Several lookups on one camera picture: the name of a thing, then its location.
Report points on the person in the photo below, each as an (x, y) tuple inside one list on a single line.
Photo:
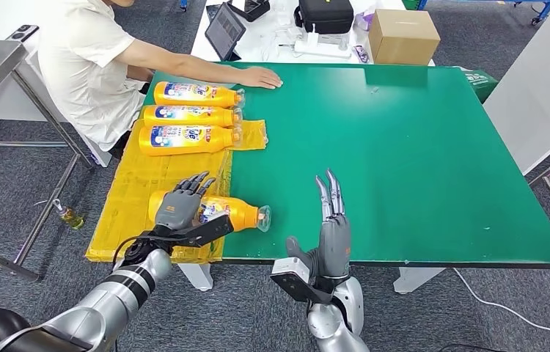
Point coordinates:
[(80, 68)]

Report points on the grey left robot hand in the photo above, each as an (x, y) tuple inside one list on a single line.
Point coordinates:
[(178, 209)]

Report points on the dark tablet on stand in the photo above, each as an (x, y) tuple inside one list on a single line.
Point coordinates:
[(225, 29)]

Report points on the white table foot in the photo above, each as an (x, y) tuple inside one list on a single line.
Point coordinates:
[(197, 278), (416, 280)]

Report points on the person's right hand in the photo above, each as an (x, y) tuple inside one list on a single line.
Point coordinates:
[(260, 77)]

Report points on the green plastic crate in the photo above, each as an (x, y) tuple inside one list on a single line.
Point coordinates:
[(411, 4)]

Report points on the white table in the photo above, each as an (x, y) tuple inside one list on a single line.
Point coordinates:
[(265, 48)]

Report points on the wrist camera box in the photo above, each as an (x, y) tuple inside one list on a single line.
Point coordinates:
[(212, 228), (294, 282)]

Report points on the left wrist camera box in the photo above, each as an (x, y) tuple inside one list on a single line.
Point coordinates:
[(212, 228)]

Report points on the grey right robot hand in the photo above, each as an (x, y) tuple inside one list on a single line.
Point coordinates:
[(335, 248)]

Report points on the purple snack packet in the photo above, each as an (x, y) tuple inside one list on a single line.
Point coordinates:
[(361, 54)]

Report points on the orange detergent bottle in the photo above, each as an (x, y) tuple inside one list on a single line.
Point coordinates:
[(187, 120), (197, 99), (182, 146), (241, 213)]

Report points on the green bag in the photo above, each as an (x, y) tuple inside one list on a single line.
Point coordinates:
[(479, 84)]

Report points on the small yellow-green bottle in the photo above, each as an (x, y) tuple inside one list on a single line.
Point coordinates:
[(72, 218)]

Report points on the brown cardboard box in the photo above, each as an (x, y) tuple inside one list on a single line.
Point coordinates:
[(401, 39)]

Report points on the blue metal cart frame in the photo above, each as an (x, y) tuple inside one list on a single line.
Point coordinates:
[(544, 10)]

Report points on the yellow taped cardboard sheet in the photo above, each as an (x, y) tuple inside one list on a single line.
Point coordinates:
[(129, 184)]

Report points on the white power strip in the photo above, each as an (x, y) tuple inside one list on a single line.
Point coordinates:
[(321, 50)]

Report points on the black carry case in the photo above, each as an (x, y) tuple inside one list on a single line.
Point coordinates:
[(326, 14)]

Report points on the pale plastic bag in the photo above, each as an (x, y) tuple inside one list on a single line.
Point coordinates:
[(365, 20)]

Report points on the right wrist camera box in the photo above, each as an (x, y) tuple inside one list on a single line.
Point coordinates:
[(294, 282)]

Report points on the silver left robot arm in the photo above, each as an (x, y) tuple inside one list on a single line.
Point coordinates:
[(105, 301)]

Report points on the black device box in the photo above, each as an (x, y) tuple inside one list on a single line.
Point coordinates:
[(253, 9)]

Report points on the white chair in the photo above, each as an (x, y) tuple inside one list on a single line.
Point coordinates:
[(100, 158)]

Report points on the person's right forearm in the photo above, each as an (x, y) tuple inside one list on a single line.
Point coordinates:
[(212, 69)]

